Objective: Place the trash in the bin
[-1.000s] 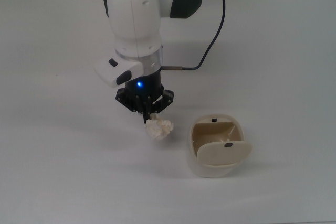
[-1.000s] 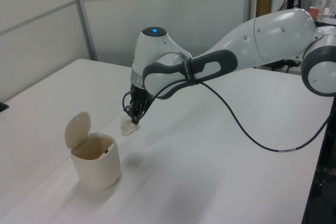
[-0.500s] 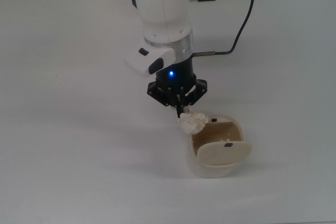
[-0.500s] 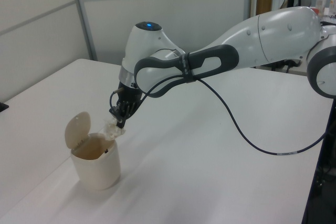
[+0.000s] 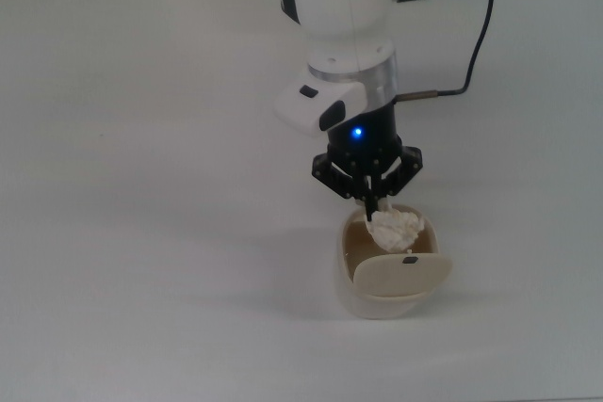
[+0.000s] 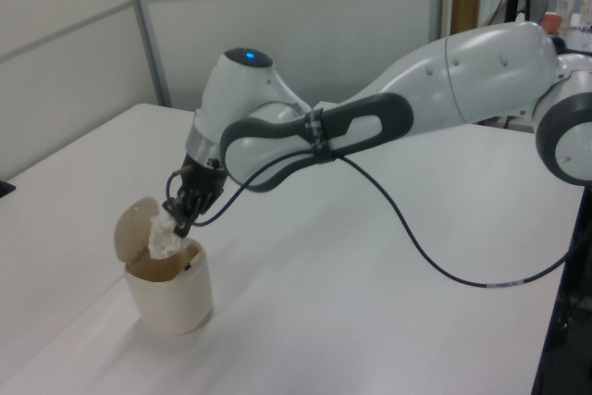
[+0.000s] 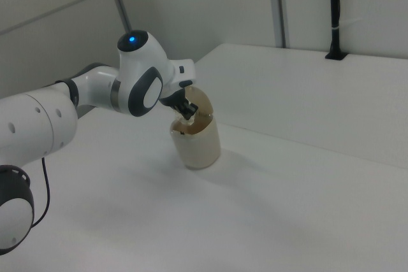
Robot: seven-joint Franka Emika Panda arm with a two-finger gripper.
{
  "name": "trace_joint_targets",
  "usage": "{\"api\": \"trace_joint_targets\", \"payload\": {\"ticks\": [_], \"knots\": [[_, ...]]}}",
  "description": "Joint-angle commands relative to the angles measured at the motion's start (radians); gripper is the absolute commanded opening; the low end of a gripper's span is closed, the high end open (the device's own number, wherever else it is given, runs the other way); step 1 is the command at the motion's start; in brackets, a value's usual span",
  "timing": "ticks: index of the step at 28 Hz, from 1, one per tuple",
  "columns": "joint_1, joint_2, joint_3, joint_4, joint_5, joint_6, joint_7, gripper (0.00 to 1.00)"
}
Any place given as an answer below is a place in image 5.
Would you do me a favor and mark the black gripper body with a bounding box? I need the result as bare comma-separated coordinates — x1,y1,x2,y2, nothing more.
327,101,404,172

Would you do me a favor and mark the small cream bin with lid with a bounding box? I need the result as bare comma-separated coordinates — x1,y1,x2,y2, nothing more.
334,203,454,321

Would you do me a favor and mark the white paper trash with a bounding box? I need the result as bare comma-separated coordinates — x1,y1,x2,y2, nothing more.
365,203,424,254

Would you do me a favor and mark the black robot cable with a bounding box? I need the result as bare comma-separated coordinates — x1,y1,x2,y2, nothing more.
394,0,496,102

